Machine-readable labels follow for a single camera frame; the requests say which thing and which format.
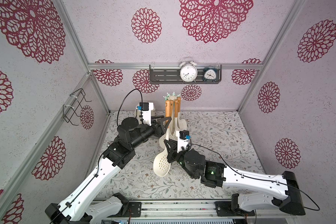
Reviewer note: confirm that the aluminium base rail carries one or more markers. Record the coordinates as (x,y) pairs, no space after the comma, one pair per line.
(209,211)

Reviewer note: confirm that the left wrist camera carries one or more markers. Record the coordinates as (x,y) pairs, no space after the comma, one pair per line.
(145,118)

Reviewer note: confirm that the cream skimmer tan handle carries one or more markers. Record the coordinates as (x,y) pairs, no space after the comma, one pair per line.
(161,166)

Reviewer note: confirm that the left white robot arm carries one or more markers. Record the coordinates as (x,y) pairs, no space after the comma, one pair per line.
(77,208)

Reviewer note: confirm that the cream utensil rack stand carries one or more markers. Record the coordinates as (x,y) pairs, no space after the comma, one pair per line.
(173,97)

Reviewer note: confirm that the cream skimmer orange handle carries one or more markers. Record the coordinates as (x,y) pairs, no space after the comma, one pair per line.
(177,103)

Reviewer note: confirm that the white plush dog toy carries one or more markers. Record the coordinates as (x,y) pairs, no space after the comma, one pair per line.
(144,107)

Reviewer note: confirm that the white alarm clock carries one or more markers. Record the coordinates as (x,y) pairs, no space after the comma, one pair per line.
(188,70)

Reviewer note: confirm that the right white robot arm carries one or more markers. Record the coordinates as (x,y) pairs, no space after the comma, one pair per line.
(267,191)

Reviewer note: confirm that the cream skimmer wooden handle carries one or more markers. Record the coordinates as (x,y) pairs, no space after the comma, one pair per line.
(182,124)

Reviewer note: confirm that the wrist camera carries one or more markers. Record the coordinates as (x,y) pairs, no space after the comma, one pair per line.
(183,140)
(145,118)

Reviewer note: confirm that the black wire wall rack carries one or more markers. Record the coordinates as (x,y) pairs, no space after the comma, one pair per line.
(70,110)

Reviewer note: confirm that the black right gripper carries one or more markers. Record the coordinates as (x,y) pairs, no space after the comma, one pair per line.
(175,156)

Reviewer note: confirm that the grey wall shelf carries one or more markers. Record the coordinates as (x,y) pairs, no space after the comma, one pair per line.
(172,76)

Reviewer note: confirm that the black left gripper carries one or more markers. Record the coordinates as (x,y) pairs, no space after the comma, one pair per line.
(161,129)

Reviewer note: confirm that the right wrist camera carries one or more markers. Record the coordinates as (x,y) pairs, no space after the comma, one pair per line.
(183,140)

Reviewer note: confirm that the teal alarm clock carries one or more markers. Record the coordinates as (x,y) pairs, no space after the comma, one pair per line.
(210,74)

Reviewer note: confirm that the cream skimmer brown handle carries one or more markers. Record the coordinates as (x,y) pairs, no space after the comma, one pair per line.
(165,134)

